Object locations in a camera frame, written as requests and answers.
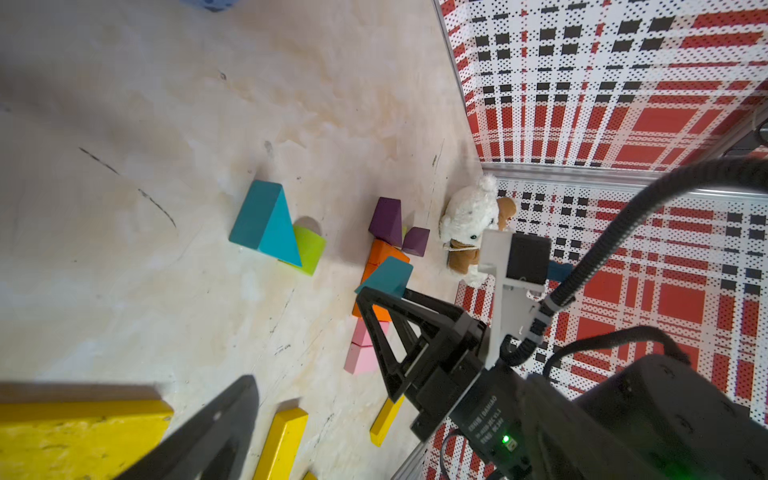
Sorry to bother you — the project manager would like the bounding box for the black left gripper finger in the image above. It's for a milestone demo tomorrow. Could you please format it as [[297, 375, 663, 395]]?
[[118, 375, 259, 479]]

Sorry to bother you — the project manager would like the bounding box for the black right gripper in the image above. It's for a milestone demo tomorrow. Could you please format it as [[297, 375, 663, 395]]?
[[356, 231, 552, 479]]

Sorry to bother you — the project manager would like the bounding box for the orange block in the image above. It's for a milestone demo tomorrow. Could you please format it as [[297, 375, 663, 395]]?
[[368, 239, 410, 266], [352, 304, 392, 322]]

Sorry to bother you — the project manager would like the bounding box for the yellow block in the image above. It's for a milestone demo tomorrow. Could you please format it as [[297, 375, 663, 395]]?
[[253, 408, 309, 480], [1, 400, 174, 479], [369, 396, 405, 447]]

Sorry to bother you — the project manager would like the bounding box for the teal triangle block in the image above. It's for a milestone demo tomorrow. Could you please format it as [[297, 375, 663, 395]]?
[[355, 257, 413, 298], [229, 180, 302, 267]]

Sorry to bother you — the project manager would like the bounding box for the pink block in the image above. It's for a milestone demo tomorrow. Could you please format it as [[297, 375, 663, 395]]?
[[344, 343, 379, 375], [351, 318, 391, 347]]

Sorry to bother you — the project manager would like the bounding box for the purple triangle block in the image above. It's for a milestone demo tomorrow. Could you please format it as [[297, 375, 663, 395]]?
[[401, 227, 430, 257], [368, 197, 403, 248]]

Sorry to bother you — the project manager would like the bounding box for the lime green block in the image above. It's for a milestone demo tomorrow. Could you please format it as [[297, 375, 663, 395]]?
[[289, 225, 326, 276]]

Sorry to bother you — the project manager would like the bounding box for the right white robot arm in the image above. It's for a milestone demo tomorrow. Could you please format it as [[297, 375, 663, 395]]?
[[356, 157, 767, 479]]

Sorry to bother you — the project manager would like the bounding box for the white teddy bear brown hoodie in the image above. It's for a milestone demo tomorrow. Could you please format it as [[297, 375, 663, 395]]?
[[439, 174, 517, 288]]

